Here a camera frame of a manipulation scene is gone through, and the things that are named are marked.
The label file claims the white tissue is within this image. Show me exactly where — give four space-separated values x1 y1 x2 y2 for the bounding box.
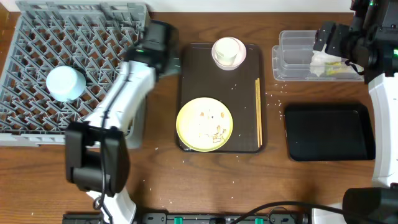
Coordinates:
310 50 342 77

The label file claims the green snack wrapper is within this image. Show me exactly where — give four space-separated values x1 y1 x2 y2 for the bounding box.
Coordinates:
325 62 351 76

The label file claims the cream plastic cup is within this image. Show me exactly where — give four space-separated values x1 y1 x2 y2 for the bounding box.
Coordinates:
215 37 239 66

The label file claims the light blue bowl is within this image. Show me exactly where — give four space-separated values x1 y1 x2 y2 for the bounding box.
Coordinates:
45 65 86 102

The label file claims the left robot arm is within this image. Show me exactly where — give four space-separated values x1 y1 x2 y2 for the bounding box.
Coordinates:
65 20 179 223

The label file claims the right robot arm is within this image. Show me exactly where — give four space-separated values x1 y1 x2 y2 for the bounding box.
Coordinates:
311 0 397 223

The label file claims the clear plastic bin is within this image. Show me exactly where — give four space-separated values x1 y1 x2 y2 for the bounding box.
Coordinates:
272 30 364 82

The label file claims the dark brown serving tray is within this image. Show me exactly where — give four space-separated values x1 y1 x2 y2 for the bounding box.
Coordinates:
177 43 267 154

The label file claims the grey plastic dish rack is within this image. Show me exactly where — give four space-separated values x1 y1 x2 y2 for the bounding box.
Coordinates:
1 1 150 147

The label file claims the yellow plate with crumbs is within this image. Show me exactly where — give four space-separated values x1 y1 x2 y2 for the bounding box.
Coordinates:
176 97 233 152

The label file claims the black tray bin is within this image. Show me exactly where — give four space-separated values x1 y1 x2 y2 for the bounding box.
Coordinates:
284 103 376 162

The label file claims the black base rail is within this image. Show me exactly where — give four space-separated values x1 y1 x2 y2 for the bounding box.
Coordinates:
62 213 310 224

